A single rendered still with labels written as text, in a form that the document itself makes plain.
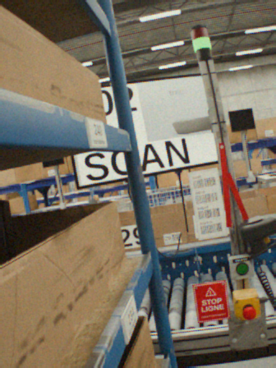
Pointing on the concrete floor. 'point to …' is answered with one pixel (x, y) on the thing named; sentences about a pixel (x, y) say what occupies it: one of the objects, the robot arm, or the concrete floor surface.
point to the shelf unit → (43, 9)
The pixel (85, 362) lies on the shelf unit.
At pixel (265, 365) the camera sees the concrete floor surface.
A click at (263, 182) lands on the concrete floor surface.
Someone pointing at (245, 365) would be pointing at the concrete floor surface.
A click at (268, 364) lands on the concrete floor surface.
